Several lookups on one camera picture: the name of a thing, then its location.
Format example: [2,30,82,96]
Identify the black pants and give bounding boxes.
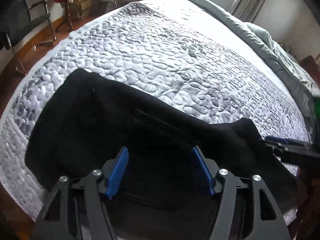
[24,68,299,240]

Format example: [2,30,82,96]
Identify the green-grey duvet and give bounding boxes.
[175,0,320,120]

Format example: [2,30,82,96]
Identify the wooden headboard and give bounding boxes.
[299,55,320,83]

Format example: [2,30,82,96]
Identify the grey quilted bedspread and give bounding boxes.
[1,0,315,219]

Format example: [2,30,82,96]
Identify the black metal chair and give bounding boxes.
[1,0,56,75]

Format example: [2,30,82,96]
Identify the white wire basket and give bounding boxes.
[101,0,125,14]

